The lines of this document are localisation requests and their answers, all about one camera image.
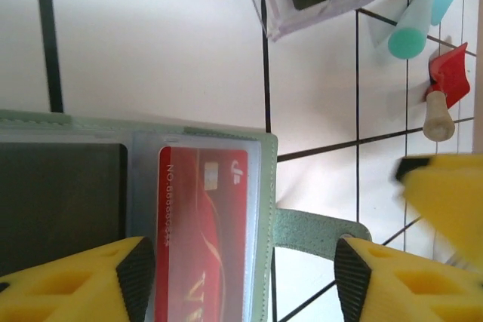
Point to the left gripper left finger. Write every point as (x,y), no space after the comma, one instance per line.
(75,292)

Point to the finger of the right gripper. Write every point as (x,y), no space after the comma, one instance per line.
(453,194)

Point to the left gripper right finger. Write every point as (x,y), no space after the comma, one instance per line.
(407,292)

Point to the mint green card holder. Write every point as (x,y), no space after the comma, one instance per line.
(309,231)

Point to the red credit card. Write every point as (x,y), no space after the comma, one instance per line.
(200,224)

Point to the clear acrylic card box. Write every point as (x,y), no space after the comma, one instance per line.
(271,16)

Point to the red toy shovel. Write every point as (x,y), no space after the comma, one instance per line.
(453,73)

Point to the teal toy trowel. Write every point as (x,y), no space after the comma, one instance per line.
(407,35)

